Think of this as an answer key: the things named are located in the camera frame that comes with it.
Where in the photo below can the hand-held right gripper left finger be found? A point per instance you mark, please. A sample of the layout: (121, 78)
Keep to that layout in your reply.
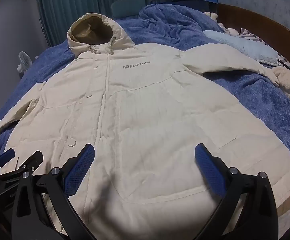
(81, 171)

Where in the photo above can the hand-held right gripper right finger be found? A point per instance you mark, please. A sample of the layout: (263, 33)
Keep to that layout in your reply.
(209, 171)

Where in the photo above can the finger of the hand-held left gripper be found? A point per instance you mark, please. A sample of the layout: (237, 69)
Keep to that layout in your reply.
(6, 155)
(33, 161)

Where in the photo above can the cream hooded jacket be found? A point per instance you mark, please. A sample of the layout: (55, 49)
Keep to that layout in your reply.
(147, 120)

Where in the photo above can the blue fleece blanket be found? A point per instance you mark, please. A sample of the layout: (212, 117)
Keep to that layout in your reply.
(257, 95)

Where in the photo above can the white standing fan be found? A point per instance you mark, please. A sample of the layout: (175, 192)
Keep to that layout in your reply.
(25, 60)

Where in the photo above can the light blue pillow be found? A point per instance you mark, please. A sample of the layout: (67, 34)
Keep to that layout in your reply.
(242, 46)

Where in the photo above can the striped pillow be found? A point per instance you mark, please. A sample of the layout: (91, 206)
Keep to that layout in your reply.
(250, 35)

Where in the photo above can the brown wooden headboard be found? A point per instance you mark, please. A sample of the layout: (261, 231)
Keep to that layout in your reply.
(260, 27)

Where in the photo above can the white plush toy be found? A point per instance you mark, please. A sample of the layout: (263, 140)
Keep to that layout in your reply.
(212, 15)

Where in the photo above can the teal curtain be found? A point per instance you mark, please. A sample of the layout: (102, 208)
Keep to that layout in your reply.
(80, 2)

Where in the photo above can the teal office chair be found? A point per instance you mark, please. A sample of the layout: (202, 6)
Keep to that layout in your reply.
(121, 8)

